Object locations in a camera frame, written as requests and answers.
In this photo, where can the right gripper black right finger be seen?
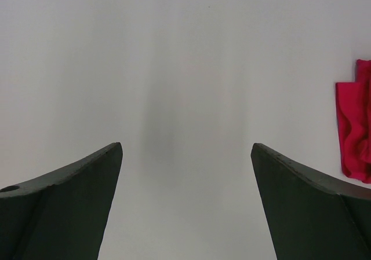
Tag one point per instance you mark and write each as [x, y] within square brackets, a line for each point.
[311, 215]

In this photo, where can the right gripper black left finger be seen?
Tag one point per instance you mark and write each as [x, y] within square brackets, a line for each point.
[61, 214]

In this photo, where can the folded magenta t shirt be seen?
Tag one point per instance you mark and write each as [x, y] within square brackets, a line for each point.
[353, 120]

